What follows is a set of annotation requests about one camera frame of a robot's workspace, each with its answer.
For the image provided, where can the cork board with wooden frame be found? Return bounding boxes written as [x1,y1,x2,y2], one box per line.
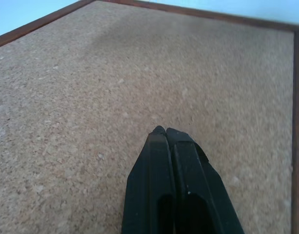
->
[0,0,299,234]

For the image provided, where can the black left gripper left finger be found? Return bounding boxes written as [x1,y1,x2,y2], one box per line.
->
[121,125,177,234]

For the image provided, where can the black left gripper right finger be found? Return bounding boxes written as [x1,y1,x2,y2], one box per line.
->
[165,127,245,234]

